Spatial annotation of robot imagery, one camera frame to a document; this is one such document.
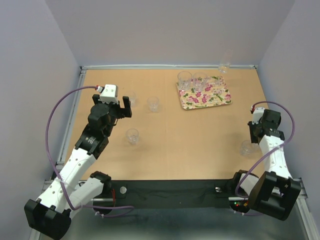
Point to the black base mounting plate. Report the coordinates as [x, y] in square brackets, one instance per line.
[169, 194]

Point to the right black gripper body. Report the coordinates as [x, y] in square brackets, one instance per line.
[259, 125]

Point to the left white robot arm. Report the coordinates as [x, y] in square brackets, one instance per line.
[52, 212]

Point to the large clear tumbler glass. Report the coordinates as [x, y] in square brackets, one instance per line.
[184, 80]

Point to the tall stemmed wine glass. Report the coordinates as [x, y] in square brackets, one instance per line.
[225, 62]

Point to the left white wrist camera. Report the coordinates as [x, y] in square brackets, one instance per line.
[109, 94]

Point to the floral patterned tray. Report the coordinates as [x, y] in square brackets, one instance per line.
[210, 96]

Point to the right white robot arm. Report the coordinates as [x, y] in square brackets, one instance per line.
[274, 193]

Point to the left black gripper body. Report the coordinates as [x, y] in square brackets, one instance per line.
[115, 110]

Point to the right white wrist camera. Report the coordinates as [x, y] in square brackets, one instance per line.
[257, 113]

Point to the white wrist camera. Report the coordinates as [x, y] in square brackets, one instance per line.
[109, 94]
[257, 113]

